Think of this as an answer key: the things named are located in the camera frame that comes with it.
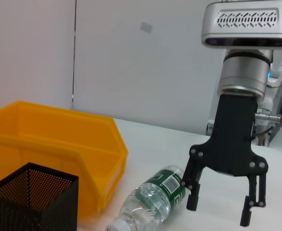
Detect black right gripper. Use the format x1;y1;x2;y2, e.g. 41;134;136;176
180;94;269;228

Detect clear bottle with green label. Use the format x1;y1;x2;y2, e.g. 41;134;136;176
105;165;186;231

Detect black mesh pen holder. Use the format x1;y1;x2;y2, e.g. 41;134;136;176
0;162;80;231

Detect yellow plastic bin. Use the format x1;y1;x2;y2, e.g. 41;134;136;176
0;100;129;214

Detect right gripper cable with plug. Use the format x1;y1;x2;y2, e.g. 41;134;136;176
255;112;282;124

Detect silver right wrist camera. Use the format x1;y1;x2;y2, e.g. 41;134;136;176
201;1;282;51

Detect grey wall sticker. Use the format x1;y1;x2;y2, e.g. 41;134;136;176
140;21;154;33

